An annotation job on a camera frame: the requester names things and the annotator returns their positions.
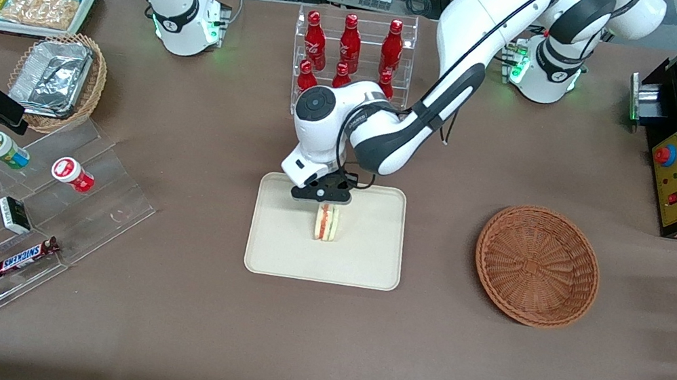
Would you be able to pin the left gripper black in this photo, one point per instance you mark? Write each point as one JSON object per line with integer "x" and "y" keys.
{"x": 330, "y": 180}

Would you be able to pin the tomato lettuce sandwich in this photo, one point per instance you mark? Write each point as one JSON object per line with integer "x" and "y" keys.
{"x": 327, "y": 222}

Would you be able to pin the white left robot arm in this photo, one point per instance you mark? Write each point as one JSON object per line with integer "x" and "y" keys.
{"x": 476, "y": 27}

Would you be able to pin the beige plastic serving tray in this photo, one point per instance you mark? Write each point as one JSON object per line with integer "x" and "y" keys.
{"x": 362, "y": 256}

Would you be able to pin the wicker basket with foil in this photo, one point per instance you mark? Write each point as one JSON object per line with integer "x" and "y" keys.
{"x": 93, "y": 87}

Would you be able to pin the round brown wicker basket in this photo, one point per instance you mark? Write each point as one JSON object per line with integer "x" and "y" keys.
{"x": 535, "y": 268}

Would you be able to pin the green lid yogurt cup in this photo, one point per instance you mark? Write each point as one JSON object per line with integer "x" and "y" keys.
{"x": 3, "y": 148}

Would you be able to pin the stacked aluminium foil trays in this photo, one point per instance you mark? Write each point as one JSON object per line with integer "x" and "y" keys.
{"x": 51, "y": 76}

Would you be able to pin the red yogurt cup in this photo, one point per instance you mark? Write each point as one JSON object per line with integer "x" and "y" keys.
{"x": 72, "y": 174}

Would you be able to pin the small black carton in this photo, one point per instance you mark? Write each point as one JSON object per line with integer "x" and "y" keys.
{"x": 14, "y": 215}

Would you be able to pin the red cola bottle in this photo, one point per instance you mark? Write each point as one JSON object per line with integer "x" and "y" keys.
{"x": 342, "y": 76}
{"x": 392, "y": 44}
{"x": 316, "y": 38}
{"x": 386, "y": 83}
{"x": 306, "y": 77}
{"x": 350, "y": 41}

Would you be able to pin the clear acrylic tiered stand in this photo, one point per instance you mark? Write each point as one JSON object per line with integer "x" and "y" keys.
{"x": 104, "y": 192}

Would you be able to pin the snickers chocolate bar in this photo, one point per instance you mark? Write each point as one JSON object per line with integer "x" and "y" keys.
{"x": 27, "y": 257}

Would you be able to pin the clear acrylic bottle rack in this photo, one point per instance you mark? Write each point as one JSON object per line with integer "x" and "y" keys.
{"x": 366, "y": 23}

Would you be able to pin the grey box with green light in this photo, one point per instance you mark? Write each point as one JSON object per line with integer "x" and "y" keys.
{"x": 641, "y": 96}

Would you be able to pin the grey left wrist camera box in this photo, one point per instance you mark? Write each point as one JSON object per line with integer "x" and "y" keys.
{"x": 300, "y": 170}

